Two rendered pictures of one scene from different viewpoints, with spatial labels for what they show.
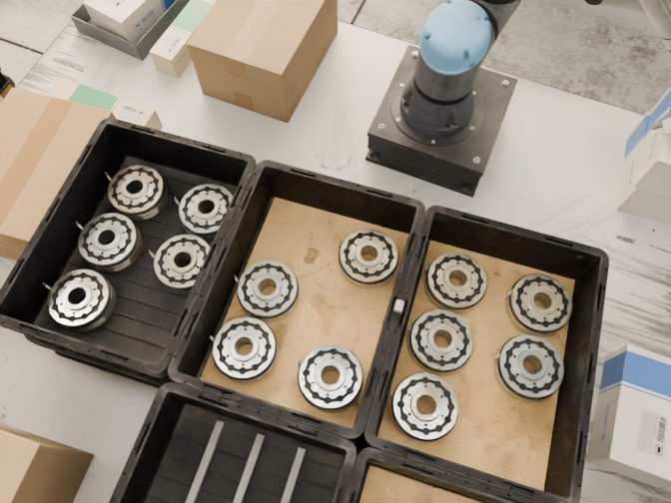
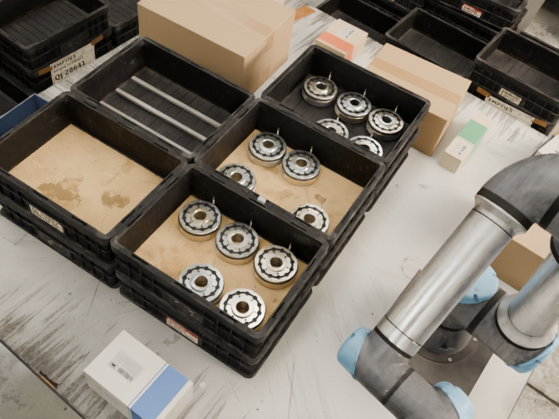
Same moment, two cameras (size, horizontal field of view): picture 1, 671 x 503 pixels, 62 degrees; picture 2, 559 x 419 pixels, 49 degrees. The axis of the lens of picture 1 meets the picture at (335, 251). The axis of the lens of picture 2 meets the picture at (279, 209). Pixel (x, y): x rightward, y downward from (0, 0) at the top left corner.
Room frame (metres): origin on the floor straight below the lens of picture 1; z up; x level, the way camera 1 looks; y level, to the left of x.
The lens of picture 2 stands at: (0.39, -0.97, 2.06)
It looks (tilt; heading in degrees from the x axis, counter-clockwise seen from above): 52 degrees down; 95
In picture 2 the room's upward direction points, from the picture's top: 12 degrees clockwise
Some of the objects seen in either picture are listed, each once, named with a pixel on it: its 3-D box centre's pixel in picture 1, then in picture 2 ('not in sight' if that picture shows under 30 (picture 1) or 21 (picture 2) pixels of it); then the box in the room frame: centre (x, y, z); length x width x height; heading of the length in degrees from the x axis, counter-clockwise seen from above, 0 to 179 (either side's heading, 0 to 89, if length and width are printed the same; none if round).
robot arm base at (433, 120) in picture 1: (439, 92); (444, 315); (0.75, -0.21, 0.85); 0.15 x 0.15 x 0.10
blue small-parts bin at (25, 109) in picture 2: not in sight; (30, 132); (-0.44, 0.07, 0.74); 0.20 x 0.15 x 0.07; 72
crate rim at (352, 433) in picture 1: (305, 286); (291, 165); (0.31, 0.05, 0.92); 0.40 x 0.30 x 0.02; 162
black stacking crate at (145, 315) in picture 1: (142, 249); (343, 115); (0.40, 0.33, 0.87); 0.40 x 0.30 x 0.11; 162
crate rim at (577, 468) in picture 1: (492, 341); (221, 245); (0.22, -0.24, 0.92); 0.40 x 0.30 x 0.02; 162
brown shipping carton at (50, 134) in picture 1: (44, 182); (408, 98); (0.59, 0.58, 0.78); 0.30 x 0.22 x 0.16; 164
